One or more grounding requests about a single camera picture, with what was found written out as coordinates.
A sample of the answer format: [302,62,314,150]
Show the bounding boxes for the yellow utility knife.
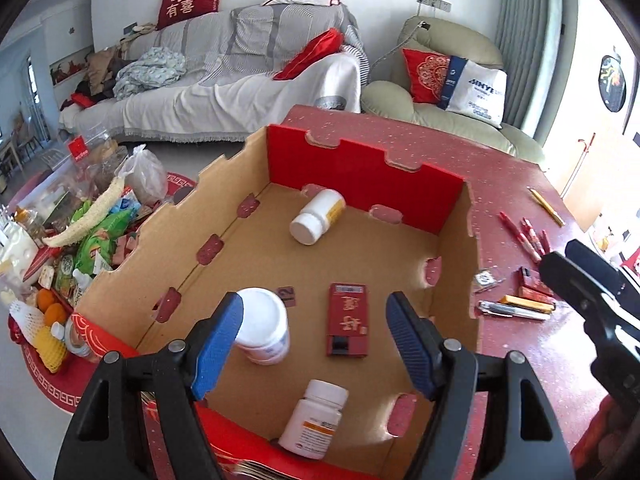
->
[499,295,555,314]

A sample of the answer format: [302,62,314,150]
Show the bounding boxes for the red pen right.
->
[538,230,551,254]

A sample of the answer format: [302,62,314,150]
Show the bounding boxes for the red pen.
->
[538,230,551,254]
[498,211,541,264]
[521,218,546,256]

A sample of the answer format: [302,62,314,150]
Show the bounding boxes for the white bottle with wide cap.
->
[234,287,290,366]

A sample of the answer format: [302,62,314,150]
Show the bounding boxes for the red box gold characters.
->
[516,266,554,296]

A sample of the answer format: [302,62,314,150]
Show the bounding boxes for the red gold-print lighter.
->
[518,286,555,304]

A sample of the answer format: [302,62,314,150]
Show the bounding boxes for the red pen left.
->
[498,211,541,264]

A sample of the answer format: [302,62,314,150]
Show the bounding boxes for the red pen middle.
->
[521,218,546,256]

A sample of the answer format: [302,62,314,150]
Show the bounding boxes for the yellow pencil cutter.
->
[527,186,565,226]

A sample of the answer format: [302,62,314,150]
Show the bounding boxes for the red lighter box in carton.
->
[326,283,369,358]

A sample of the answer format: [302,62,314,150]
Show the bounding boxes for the black clear gel pen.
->
[477,301,550,321]

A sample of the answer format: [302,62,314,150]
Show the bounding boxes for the dark mahjong tile box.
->
[473,269,504,294]

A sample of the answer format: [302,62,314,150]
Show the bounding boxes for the white orange-label pill bottle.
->
[278,379,349,460]

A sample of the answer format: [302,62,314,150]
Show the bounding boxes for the red cardboard fruit box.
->
[74,126,478,479]

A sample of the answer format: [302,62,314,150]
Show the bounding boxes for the green snack bag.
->
[75,210,131,274]

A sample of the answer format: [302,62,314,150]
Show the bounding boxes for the orange fruit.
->
[44,302,68,327]

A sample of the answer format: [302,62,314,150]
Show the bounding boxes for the white yellow-label pill bottle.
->
[290,190,346,246]

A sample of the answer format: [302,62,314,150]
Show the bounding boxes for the clear plastic bag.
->
[116,144,168,207]

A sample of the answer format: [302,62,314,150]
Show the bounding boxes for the white blue tote bag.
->
[438,56,508,129]

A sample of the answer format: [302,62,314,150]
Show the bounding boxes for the red patterned cushion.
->
[402,49,450,104]

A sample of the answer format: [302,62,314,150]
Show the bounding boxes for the beige recliner armchair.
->
[361,16,544,164]

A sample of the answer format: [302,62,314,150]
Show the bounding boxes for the grey covered sofa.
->
[58,4,369,143]

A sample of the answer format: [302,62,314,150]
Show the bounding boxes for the light blue crumpled blanket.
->
[113,47,186,101]

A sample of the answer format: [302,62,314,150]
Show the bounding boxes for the red pillow on sofa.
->
[273,28,344,80]

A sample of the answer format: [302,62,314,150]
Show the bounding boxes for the dark red character pillow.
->
[156,0,220,30]

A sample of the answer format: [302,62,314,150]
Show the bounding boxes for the round black wall decoration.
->
[598,55,626,113]

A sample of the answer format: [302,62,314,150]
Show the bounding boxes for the grey charging cable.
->
[369,20,432,68]

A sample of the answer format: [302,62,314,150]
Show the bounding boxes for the wall power strip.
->
[416,0,451,13]

